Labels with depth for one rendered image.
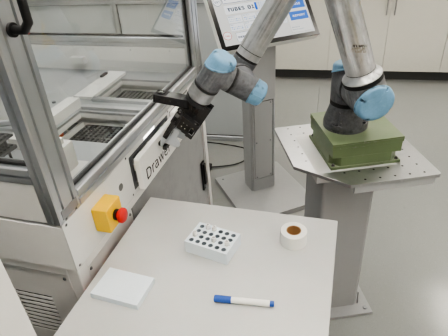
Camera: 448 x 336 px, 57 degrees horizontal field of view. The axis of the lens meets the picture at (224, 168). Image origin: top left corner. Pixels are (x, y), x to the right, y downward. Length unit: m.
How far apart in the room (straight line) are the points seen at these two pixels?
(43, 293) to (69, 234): 0.28
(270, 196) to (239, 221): 1.31
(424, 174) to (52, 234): 1.12
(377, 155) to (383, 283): 0.83
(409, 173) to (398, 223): 1.03
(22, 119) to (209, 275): 0.55
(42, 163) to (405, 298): 1.66
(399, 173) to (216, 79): 0.69
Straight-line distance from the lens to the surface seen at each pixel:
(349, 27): 1.19
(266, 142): 2.41
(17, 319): 0.59
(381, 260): 2.25
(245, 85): 1.17
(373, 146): 1.45
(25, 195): 1.02
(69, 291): 1.21
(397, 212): 2.57
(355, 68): 1.24
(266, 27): 1.26
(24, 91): 0.89
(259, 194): 2.53
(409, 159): 1.56
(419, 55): 4.31
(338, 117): 1.45
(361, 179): 1.42
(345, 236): 1.69
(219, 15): 2.06
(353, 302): 2.00
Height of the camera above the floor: 1.54
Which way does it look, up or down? 32 degrees down
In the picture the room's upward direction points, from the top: 4 degrees counter-clockwise
